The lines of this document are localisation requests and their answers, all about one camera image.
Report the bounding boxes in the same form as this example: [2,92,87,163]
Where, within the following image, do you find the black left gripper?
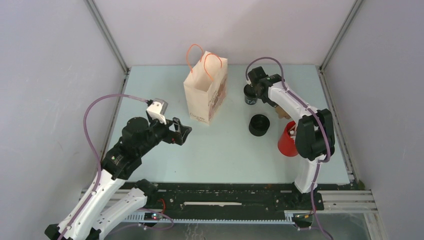
[138,114,192,156]

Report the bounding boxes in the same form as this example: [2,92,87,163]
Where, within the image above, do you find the dark takeout coffee cup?
[244,94,258,106]

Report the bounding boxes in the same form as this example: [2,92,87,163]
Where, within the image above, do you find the brown pulp cup carrier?
[274,105,291,120]

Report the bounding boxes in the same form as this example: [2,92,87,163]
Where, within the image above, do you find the paper bag orange handles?
[183,43,228,125]

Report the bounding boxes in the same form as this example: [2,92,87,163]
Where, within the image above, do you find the black coffee cup lid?
[243,84,256,98]

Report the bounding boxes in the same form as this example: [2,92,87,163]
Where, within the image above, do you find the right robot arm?
[245,66,336,209]

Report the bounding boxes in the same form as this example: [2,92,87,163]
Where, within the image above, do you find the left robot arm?
[44,117,192,240]

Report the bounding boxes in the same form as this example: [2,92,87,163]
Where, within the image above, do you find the red straw holder cup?
[277,121,298,157]

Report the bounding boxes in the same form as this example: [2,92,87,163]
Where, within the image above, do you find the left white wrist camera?
[146,98,168,125]

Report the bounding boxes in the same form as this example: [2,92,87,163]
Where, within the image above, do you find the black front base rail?
[145,182,325,222]

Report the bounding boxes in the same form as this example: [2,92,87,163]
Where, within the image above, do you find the aluminium frame rail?
[84,0,130,75]

